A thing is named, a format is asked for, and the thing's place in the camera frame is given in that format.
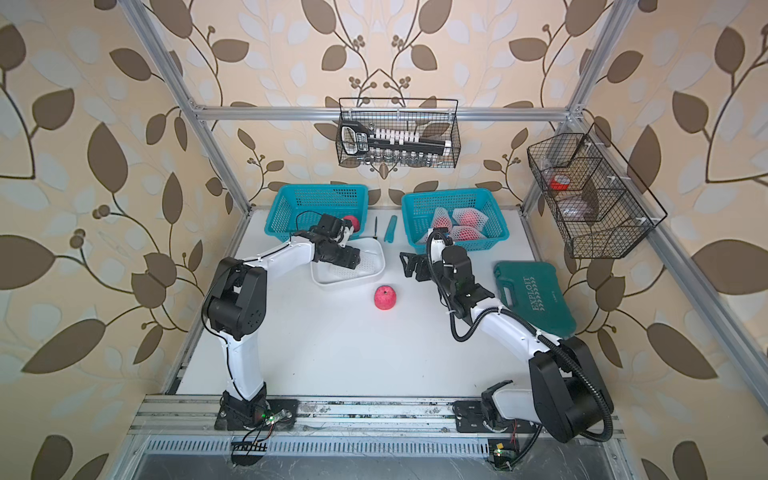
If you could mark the white plastic tray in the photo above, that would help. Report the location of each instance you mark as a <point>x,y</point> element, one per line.
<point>371,268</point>

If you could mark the teal knife sheath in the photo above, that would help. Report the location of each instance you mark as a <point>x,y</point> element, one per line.
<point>391,228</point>

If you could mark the back black wire basket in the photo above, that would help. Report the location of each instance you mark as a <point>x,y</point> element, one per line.
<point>432,117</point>

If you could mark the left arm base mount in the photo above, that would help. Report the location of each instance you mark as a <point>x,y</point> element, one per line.
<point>236,414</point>

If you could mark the right teal plastic basket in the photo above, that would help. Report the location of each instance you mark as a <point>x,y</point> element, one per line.
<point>418,209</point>

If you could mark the left teal plastic basket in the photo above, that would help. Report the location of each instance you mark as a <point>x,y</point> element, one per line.
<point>298,207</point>

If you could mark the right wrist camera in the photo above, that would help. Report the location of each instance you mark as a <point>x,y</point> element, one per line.
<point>438,237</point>

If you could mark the black white tool set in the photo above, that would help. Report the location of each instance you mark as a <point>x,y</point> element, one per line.
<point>357,139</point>

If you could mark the side black wire basket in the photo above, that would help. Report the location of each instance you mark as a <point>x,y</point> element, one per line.
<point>609,207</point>

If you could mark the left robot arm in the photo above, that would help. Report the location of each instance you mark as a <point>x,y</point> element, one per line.
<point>236,305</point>

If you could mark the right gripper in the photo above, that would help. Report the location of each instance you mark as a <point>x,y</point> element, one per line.
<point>415,259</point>

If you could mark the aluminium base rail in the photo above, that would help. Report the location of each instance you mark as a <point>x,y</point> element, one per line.
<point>368,427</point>

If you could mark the green tool case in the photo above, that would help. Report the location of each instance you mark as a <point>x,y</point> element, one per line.
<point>531,290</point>

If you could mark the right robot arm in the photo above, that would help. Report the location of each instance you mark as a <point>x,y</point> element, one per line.
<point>565,395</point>

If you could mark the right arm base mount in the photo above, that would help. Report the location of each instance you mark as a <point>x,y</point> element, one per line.
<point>499,409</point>

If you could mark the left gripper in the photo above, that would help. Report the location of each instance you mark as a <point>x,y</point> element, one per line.
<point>349,260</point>

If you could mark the teal plastic basket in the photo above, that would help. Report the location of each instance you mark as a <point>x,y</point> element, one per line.
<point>418,209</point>
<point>298,207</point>

